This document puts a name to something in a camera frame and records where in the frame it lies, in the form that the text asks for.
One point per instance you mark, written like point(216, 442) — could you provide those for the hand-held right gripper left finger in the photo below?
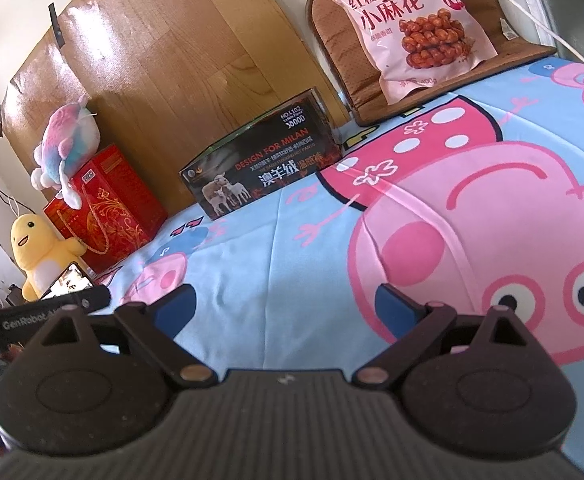
point(174, 310)

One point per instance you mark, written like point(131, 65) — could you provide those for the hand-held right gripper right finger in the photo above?
point(397, 310)

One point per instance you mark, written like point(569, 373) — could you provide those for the black box with sheep print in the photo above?
point(272, 160)

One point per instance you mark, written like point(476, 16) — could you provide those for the smartphone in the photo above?
point(69, 282)

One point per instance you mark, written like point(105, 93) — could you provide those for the yellow plush toy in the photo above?
point(36, 250)

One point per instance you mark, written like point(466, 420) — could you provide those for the cartoon printed bed sheet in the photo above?
point(422, 210)

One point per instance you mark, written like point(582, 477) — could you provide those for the red gift bag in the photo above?
point(111, 210)

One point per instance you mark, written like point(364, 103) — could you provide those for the pastel plush toy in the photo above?
point(69, 140)

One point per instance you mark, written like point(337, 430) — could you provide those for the wooden headboard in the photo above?
point(171, 60)

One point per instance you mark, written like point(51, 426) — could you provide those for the brown seat cushion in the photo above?
point(342, 60)

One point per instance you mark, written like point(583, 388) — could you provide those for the large pink snack bag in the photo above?
point(412, 25)

